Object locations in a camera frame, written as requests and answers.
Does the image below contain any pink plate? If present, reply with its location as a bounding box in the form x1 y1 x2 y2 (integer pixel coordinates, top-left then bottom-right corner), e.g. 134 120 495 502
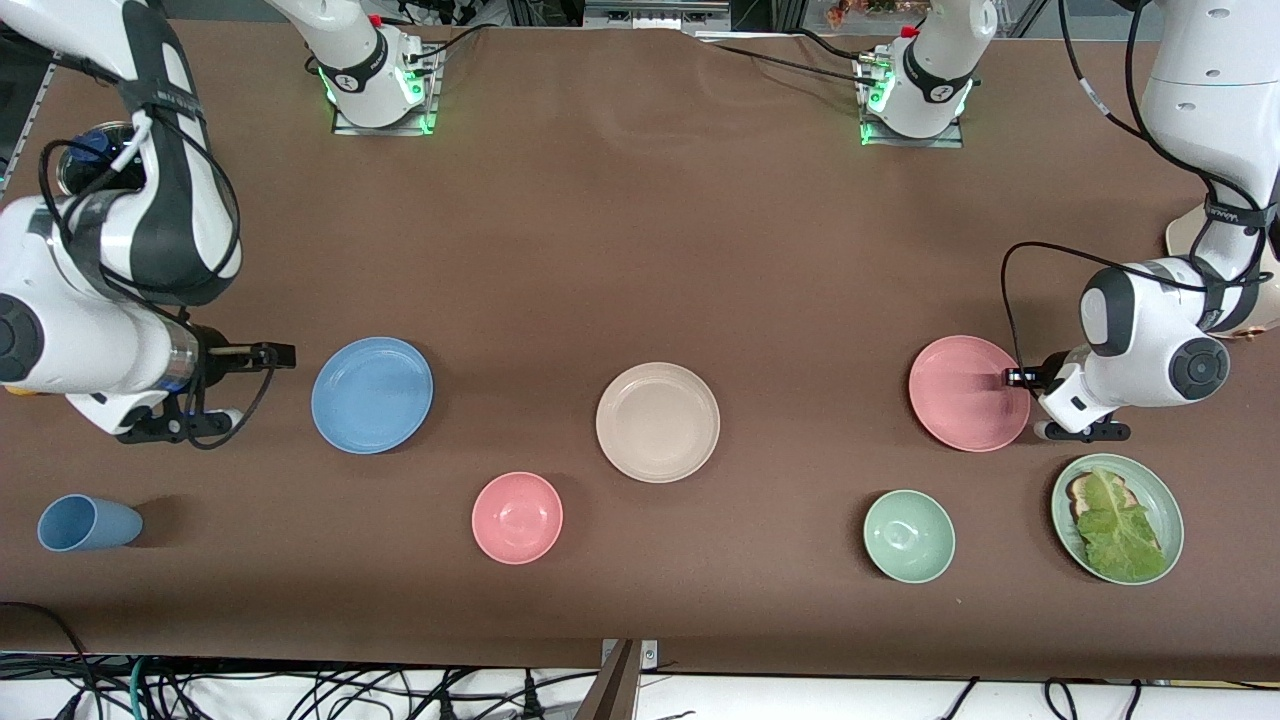
908 335 1032 453

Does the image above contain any blue plate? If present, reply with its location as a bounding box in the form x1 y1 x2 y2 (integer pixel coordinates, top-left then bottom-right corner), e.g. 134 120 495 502
311 337 435 455

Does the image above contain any toast slice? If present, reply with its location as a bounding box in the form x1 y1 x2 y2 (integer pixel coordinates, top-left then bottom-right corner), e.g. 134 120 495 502
1066 472 1136 521

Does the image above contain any green plate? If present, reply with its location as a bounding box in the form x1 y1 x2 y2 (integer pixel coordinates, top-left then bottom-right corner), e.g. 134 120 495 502
1051 454 1185 586

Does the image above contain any green lettuce leaf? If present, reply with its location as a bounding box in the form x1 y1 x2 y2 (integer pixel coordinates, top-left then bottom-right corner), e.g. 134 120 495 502
1075 468 1169 582

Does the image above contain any green bowl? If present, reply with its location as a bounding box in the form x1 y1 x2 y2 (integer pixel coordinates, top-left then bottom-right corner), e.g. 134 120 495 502
863 489 956 584

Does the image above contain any beige cutting board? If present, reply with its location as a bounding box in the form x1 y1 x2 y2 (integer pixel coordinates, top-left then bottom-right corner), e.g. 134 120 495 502
1165 203 1280 342

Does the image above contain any blue cup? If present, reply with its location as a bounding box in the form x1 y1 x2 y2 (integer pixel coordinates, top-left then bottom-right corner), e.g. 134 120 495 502
37 494 144 553

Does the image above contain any glass lid with blue knob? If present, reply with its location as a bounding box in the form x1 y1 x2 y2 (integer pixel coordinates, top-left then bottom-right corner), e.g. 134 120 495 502
55 120 151 197

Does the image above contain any pink bowl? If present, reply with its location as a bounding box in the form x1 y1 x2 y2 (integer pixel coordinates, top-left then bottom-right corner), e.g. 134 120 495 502
471 472 564 565

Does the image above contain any beige plate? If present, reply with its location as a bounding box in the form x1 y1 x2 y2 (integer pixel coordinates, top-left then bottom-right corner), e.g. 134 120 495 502
596 362 721 484

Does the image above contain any brown table cover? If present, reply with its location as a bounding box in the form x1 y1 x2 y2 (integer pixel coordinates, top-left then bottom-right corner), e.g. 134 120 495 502
0 20 1280 683

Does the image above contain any dark wooden beam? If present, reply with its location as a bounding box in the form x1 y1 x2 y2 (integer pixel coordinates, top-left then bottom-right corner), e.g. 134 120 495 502
573 640 643 720

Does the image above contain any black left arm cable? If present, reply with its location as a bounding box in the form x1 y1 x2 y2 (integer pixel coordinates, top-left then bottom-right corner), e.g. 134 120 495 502
1000 0 1280 386

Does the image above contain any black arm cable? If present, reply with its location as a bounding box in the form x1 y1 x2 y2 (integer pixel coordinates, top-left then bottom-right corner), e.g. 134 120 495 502
1000 0 1280 386
38 95 277 451

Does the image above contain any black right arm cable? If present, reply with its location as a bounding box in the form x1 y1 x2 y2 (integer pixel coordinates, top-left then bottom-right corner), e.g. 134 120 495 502
38 95 277 451

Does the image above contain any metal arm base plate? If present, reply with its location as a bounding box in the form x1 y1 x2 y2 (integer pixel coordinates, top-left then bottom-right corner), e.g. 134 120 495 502
330 42 442 137
857 55 967 150

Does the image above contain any aluminium table edge rail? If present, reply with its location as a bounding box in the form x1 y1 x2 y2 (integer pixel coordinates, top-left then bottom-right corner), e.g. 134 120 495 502
0 55 59 196

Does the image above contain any black base cable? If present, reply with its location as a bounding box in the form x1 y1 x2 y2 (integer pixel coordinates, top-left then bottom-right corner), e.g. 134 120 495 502
700 38 876 87
795 26 886 65
403 18 493 65

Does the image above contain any small metal bracket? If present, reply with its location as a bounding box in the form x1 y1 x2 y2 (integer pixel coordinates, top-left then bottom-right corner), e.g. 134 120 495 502
600 638 660 671

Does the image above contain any aluminium frame profile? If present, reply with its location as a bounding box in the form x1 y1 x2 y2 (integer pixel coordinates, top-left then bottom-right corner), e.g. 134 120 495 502
583 0 733 33

